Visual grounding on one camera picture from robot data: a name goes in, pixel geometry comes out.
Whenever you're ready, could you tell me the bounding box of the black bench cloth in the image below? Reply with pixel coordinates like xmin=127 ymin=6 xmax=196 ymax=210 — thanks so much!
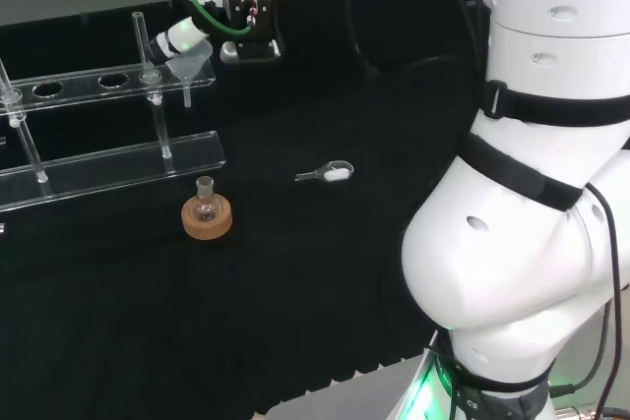
xmin=0 ymin=0 xmax=494 ymax=420

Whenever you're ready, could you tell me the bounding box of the clear acrylic funnel stand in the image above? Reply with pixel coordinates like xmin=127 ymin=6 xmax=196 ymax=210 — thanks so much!
xmin=0 ymin=10 xmax=228 ymax=210

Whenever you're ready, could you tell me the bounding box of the small glass round-bottom flask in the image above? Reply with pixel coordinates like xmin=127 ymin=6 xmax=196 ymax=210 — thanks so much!
xmin=190 ymin=175 xmax=220 ymax=223

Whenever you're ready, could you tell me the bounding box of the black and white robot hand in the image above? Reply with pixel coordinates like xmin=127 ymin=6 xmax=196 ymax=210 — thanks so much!
xmin=150 ymin=0 xmax=284 ymax=65

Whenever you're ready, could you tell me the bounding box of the glass weighing funnel with powder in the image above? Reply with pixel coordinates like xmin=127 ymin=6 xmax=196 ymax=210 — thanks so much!
xmin=293 ymin=159 xmax=355 ymax=185

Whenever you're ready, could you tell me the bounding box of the clear plastic funnel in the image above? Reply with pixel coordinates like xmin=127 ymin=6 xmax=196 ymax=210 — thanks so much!
xmin=164 ymin=40 xmax=216 ymax=109

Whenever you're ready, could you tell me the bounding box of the brown cork ring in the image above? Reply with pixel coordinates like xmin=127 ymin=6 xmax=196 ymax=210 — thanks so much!
xmin=180 ymin=195 xmax=234 ymax=241

